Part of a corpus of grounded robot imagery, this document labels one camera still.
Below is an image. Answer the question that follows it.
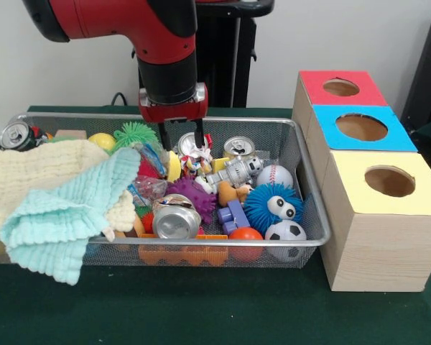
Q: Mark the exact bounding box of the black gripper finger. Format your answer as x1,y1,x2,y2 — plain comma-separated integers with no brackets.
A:
158,121,172,150
194,119,205,149

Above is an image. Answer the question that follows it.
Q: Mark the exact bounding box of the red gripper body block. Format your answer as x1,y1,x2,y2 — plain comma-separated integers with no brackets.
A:
138,82,208,124

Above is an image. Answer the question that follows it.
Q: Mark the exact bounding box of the mint waffle cloth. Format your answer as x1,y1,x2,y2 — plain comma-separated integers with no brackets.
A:
0,147,143,287

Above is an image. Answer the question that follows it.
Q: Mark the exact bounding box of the clear mesh bin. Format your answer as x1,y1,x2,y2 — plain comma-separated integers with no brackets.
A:
0,111,331,270

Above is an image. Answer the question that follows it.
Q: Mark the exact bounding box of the wooden box with three holes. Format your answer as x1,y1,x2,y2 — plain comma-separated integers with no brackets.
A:
292,70,431,293

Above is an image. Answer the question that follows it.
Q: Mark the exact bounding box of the green spiky ball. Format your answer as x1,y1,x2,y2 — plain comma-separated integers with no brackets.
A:
113,121,159,150

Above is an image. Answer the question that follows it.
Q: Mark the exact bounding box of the silver robot toy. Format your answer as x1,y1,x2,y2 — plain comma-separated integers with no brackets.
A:
205,156,265,188

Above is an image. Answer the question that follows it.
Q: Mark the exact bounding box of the purple spiky ball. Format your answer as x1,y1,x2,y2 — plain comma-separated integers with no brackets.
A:
167,178,218,224

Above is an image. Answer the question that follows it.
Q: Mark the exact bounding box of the small baseball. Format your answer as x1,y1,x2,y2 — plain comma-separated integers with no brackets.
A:
255,165,295,188

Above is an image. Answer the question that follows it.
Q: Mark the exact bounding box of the crushed silver can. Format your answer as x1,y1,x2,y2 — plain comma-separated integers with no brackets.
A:
151,193,203,240

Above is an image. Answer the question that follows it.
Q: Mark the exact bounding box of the blue toy car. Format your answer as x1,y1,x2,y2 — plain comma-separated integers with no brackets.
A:
217,200,252,234

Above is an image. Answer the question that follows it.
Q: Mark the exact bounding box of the blue spiky toy with eyes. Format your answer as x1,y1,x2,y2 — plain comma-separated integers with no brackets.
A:
244,183,305,231

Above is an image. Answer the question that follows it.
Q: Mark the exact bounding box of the orange ball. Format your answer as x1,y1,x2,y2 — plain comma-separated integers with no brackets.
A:
228,226,264,263

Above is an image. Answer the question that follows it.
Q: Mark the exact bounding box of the small soccer ball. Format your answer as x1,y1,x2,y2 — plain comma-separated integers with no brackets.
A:
264,219,307,261

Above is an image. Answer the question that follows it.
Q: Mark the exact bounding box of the cream waffle cloth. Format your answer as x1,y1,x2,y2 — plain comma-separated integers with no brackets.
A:
0,138,137,234

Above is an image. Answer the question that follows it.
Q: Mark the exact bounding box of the dark green table cloth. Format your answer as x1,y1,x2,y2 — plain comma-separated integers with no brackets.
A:
0,104,431,345

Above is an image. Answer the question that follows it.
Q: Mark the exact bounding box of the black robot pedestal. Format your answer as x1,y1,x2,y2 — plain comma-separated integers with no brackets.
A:
195,0,276,108

